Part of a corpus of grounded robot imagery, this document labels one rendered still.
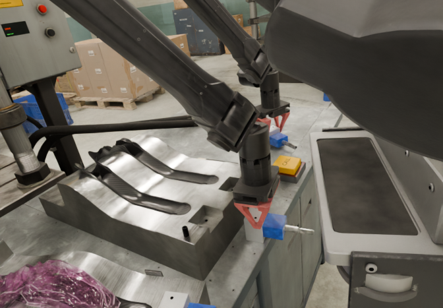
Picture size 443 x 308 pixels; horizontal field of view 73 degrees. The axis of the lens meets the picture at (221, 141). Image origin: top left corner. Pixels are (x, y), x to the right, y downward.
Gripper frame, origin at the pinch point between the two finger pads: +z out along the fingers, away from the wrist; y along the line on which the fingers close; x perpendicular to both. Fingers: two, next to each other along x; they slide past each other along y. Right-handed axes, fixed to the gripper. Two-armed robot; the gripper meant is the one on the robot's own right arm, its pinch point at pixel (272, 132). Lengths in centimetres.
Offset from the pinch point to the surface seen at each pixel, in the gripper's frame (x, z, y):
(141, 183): 7.1, -5.3, 44.4
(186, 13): -640, -4, -270
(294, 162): 17.4, 0.5, 7.2
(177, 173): 6.9, -3.9, 35.6
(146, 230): 22, -5, 48
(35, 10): -63, -45, 50
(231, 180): 18.9, -4.1, 27.2
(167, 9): -754, -16, -268
